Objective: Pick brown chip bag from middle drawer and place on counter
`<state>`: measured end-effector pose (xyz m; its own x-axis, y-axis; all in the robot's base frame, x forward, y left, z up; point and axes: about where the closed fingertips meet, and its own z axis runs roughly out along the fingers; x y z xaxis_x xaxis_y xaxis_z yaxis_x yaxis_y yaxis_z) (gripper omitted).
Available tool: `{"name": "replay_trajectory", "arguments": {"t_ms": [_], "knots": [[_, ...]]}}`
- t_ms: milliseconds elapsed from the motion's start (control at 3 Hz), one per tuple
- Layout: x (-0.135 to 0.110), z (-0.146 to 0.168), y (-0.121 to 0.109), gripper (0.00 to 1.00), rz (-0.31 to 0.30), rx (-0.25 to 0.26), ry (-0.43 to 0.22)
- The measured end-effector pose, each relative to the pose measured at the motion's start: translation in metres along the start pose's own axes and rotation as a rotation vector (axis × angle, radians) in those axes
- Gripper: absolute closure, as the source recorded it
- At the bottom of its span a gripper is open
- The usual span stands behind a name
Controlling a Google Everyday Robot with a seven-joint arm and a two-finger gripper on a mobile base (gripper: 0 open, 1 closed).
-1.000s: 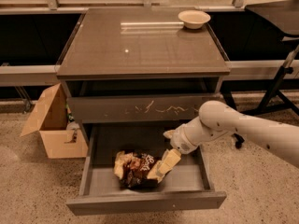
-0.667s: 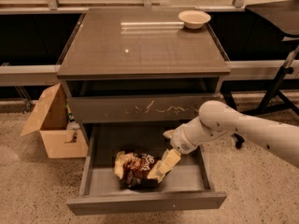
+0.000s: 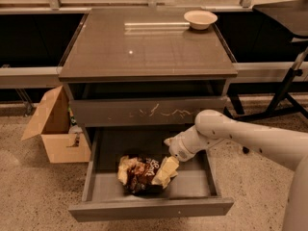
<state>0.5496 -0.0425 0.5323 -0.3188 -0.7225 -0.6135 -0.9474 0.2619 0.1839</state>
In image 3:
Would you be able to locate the open cardboard box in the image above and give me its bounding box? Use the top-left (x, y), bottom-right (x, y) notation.
top-left (21, 86), bottom-right (90, 164)

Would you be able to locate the beige paper bowl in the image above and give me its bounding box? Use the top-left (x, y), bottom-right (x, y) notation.
top-left (184, 11), bottom-right (218, 30)

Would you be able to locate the grey drawer cabinet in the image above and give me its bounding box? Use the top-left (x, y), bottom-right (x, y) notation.
top-left (60, 8), bottom-right (237, 142)

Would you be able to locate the open grey middle drawer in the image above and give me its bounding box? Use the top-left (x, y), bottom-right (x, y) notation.
top-left (68, 125), bottom-right (234, 221)

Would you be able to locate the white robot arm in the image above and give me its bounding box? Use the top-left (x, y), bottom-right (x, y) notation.
top-left (165, 110), bottom-right (308, 231)

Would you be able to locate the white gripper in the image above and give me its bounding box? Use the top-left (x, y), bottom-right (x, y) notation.
top-left (151, 137), bottom-right (193, 189)

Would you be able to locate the brown chip bag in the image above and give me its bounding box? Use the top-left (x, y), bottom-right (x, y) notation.
top-left (117, 155), bottom-right (161, 195)

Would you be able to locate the green bottle in box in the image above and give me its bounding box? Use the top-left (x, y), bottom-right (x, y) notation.
top-left (67, 106), bottom-right (77, 126)

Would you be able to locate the scratched closed top drawer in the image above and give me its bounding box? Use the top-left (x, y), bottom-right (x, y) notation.
top-left (70, 97), bottom-right (226, 127)

